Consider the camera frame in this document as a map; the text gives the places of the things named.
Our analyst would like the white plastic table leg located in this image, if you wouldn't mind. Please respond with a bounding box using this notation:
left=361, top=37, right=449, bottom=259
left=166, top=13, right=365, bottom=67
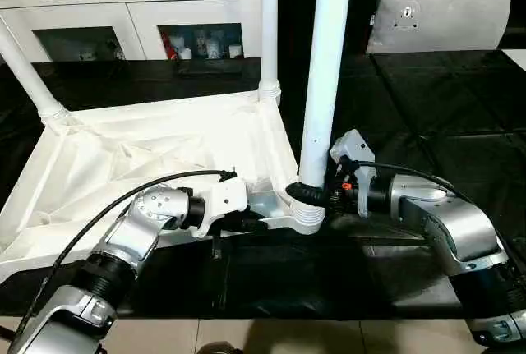
left=0, top=19, right=72, bottom=126
left=294, top=0, right=356, bottom=209
left=258, top=0, right=283, bottom=105

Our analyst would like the grey cushion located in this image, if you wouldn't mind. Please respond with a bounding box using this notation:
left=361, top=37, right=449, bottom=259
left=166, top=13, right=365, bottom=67
left=366, top=0, right=514, bottom=54

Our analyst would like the white flat panel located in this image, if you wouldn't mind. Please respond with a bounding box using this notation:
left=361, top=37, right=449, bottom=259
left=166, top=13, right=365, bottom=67
left=503, top=48, right=526, bottom=72

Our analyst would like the black work mat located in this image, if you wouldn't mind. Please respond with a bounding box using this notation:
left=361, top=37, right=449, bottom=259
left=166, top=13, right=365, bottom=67
left=0, top=48, right=526, bottom=322

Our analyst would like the black furniture with yellow label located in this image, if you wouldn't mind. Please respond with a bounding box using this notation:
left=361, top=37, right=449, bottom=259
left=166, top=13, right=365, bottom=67
left=276, top=0, right=381, bottom=56

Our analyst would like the white plastic table top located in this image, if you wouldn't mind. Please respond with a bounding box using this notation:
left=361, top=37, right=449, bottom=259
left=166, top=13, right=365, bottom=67
left=0, top=91, right=330, bottom=283

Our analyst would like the white glass-door cabinet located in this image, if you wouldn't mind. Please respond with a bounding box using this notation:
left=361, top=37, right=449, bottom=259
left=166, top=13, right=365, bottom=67
left=0, top=0, right=264, bottom=64

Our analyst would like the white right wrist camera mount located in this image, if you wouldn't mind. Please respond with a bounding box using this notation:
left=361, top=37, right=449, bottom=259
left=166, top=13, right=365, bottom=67
left=329, top=129, right=378, bottom=186

